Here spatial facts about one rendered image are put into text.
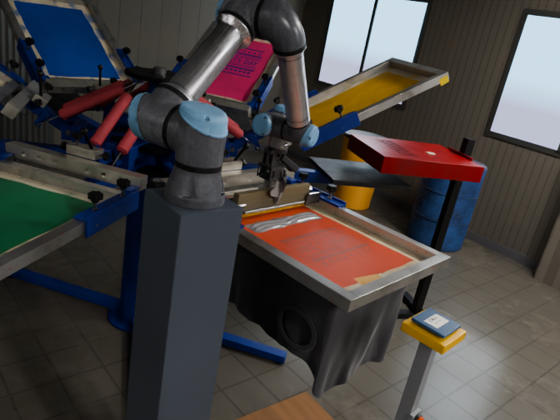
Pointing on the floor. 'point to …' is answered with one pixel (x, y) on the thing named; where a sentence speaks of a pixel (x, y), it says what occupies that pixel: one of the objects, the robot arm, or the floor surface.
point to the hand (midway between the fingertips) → (272, 197)
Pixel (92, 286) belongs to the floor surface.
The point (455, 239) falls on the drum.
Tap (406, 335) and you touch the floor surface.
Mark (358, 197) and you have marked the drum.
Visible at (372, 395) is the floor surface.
